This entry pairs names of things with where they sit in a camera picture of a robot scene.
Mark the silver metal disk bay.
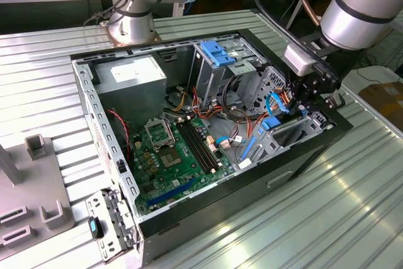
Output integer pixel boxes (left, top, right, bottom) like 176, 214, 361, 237
236, 66, 334, 169

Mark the brown cardboard box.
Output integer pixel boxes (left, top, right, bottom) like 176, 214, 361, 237
358, 81, 403, 131

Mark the white low table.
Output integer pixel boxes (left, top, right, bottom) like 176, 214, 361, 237
341, 60, 403, 100

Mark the blue plastic drive latch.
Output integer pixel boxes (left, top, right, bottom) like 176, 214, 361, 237
200, 40, 236, 67

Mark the silver optical drive cage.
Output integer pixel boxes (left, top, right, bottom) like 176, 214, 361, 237
190, 37, 268, 109

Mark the black RAM slot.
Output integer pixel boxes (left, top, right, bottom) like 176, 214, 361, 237
175, 121, 212, 175
184, 119, 221, 171

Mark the green motherboard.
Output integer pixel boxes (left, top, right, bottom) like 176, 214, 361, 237
130, 114, 237, 216

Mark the black open PC case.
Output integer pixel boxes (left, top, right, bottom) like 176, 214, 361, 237
69, 28, 354, 266

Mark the CPU socket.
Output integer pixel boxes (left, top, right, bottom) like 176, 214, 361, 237
157, 146, 186, 171

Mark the blue expansion slot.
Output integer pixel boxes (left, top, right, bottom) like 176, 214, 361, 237
147, 178, 198, 207

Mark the grey power supply unit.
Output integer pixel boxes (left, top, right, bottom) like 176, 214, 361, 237
93, 54, 167, 131

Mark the silver slot retainer plate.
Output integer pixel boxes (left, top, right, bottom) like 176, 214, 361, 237
85, 188, 141, 263

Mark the black blue latch clip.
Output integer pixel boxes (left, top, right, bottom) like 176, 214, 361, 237
88, 217, 105, 239

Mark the grey parts rack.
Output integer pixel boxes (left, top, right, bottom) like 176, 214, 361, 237
0, 135, 76, 248

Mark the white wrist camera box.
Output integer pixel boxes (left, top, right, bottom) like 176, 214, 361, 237
283, 43, 319, 77

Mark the orange red power wire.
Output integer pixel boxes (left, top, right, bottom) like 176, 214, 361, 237
247, 88, 294, 137

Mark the black looped cable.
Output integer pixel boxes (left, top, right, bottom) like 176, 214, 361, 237
222, 75, 253, 122

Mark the thin wire with white connector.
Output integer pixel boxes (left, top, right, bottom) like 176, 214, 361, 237
217, 135, 243, 150

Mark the multicoloured power wire bundle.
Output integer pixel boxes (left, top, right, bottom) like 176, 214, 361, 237
163, 86, 227, 123

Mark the metal socket cover frame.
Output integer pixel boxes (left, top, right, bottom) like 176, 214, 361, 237
144, 118, 174, 149

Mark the red black fan wire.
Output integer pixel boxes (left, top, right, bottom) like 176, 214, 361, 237
106, 108, 132, 156

